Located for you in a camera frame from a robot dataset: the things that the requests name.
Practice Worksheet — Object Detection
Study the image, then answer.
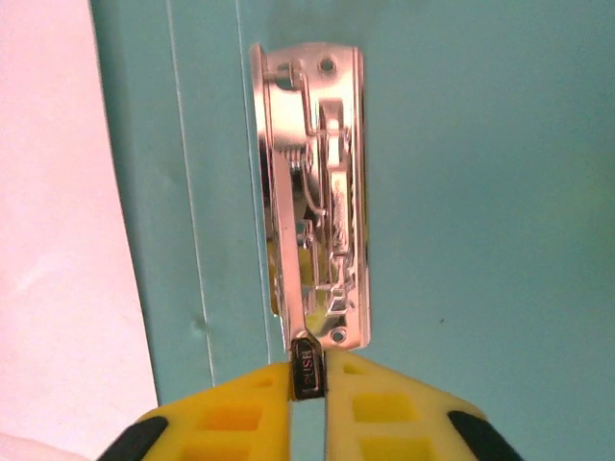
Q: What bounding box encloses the green file folder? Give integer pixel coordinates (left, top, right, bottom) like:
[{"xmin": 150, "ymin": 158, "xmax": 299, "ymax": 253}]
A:
[{"xmin": 88, "ymin": 0, "xmax": 615, "ymax": 461}]

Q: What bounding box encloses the silver metal folder clip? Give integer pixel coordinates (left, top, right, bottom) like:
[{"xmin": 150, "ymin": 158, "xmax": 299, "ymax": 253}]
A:
[{"xmin": 248, "ymin": 41, "xmax": 374, "ymax": 400}]

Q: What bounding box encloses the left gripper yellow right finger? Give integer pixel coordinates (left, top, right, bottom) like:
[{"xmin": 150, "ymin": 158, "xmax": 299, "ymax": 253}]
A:
[{"xmin": 322, "ymin": 352, "xmax": 525, "ymax": 461}]

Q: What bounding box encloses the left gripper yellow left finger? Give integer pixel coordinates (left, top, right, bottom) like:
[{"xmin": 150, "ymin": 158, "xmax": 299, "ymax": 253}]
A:
[{"xmin": 110, "ymin": 362, "xmax": 295, "ymax": 461}]

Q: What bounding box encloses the white paper sheet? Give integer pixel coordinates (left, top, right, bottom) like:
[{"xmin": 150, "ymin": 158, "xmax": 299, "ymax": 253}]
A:
[{"xmin": 0, "ymin": 0, "xmax": 160, "ymax": 461}]

